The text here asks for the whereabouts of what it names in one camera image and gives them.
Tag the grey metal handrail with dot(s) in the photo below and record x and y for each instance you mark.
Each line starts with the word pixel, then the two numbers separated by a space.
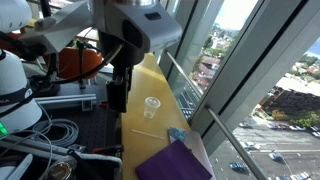
pixel 230 140
pixel 181 71

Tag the white plastic bar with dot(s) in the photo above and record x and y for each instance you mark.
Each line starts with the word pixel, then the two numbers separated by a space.
pixel 16 168

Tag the wooden desk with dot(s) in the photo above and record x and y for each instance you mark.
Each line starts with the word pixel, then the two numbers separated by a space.
pixel 87 35

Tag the thin white straw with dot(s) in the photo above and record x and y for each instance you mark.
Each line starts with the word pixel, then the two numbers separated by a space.
pixel 148 134

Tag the round metallic object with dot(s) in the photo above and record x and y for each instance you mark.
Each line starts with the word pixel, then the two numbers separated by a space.
pixel 60 170

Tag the clear plastic cup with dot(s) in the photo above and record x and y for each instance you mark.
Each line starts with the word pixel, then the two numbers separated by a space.
pixel 151 106

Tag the aluminium extrusion bar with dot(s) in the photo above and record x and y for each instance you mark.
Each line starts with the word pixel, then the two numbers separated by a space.
pixel 63 100

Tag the white paper sheet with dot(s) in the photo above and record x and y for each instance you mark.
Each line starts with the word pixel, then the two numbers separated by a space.
pixel 178 133

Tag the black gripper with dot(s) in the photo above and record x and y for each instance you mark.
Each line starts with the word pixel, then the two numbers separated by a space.
pixel 108 41

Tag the black camera stand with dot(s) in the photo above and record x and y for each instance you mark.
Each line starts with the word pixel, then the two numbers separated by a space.
pixel 81 70

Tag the black perforated breadboard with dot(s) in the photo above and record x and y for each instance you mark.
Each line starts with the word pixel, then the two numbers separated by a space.
pixel 96 126

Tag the silver metal rail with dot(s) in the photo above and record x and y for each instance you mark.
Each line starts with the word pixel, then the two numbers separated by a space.
pixel 33 143

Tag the purple cloth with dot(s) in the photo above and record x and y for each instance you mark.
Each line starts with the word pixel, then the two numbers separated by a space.
pixel 173 163

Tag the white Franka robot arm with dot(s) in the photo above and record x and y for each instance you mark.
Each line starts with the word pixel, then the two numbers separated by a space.
pixel 146 30

